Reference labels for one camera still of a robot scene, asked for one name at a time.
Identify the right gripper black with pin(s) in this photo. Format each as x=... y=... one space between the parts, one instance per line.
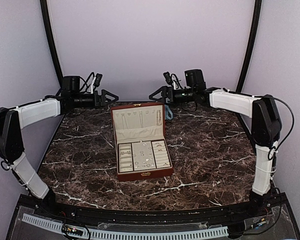
x=165 y=90

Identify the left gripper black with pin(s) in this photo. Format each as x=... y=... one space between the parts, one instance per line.
x=103 y=98

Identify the brown jewelry box cream lining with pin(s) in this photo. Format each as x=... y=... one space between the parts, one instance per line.
x=135 y=123

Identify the brown jewelry tray cream lining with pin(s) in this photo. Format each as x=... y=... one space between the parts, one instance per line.
x=143 y=156

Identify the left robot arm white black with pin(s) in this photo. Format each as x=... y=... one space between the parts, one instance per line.
x=13 y=120

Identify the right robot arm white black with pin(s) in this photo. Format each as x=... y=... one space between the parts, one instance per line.
x=266 y=124

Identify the light blue mug upside down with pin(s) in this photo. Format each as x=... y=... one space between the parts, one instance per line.
x=168 y=113

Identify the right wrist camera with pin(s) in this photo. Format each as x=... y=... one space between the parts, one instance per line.
x=194 y=79

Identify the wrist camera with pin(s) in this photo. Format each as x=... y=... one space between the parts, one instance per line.
x=77 y=84
x=194 y=79

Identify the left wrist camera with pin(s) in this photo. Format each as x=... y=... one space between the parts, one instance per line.
x=77 y=84

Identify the left black frame post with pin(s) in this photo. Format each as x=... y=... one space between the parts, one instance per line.
x=50 y=40

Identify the black frame post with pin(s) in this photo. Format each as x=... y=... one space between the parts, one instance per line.
x=50 y=40
x=250 y=45

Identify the right black frame post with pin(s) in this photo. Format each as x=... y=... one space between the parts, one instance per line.
x=250 y=45

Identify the white slotted cable duct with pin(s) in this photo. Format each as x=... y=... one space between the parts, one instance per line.
x=58 y=227

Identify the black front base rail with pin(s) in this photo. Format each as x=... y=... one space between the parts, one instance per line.
x=85 y=216

